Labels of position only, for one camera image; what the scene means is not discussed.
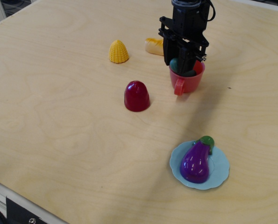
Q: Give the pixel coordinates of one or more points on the dark red toy dome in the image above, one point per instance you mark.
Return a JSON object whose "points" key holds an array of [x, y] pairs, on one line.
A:
{"points": [[136, 96]]}

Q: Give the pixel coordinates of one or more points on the red plastic cup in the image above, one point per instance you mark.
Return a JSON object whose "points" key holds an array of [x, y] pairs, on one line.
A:
{"points": [[187, 84]]}

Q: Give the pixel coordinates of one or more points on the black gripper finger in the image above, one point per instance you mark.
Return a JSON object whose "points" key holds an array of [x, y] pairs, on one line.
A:
{"points": [[171, 49], [186, 62]]}

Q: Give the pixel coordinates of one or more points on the toy bread loaf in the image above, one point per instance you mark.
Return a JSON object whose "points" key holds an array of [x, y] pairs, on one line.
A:
{"points": [[154, 46]]}

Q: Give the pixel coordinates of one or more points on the aluminium table frame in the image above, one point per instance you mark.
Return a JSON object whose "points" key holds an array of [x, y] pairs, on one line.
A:
{"points": [[4, 192]]}

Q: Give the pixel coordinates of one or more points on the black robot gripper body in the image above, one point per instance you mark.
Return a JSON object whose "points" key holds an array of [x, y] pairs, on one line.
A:
{"points": [[188, 22]]}

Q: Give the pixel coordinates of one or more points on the green toy cucumber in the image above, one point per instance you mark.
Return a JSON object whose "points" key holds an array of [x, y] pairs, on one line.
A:
{"points": [[174, 67]]}

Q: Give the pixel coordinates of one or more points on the yellow toy corn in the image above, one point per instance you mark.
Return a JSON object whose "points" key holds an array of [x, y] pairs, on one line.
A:
{"points": [[118, 52]]}

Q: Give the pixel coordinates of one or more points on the light blue plate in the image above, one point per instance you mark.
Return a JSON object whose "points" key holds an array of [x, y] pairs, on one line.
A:
{"points": [[217, 162]]}

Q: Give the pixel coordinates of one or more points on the black corner bracket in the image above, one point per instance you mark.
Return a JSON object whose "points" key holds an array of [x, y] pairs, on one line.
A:
{"points": [[23, 211]]}

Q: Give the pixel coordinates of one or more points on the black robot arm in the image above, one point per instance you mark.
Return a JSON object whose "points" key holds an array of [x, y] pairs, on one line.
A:
{"points": [[183, 37]]}

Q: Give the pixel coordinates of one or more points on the purple toy eggplant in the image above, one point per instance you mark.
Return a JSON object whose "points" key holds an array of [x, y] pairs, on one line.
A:
{"points": [[194, 165]]}

